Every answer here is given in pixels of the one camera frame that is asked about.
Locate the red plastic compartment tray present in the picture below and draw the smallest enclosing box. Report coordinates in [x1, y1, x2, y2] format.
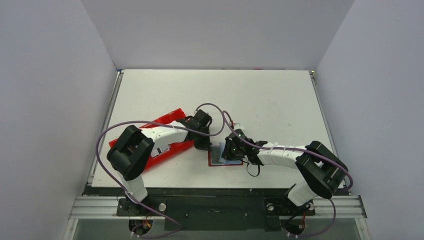
[108, 107, 196, 172]

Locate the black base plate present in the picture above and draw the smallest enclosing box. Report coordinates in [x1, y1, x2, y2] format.
[82, 187, 350, 232]

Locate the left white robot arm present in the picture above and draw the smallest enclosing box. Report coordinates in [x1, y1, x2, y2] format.
[106, 110, 212, 215]

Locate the silver striped card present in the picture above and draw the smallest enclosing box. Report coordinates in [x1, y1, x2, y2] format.
[150, 145, 171, 158]

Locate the red leather card holder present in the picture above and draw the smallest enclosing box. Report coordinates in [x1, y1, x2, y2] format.
[208, 145, 243, 167]

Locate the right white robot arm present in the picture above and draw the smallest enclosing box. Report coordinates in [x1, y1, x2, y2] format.
[221, 129, 348, 214]

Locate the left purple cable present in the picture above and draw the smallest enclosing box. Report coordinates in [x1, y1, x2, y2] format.
[95, 102, 229, 233]

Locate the aluminium rail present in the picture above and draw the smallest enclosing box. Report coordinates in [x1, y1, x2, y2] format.
[69, 195, 367, 219]

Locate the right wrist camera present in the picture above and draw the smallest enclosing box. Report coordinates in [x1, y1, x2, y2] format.
[233, 123, 245, 130]

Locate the grey credit card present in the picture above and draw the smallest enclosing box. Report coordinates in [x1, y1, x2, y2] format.
[210, 145, 222, 166]

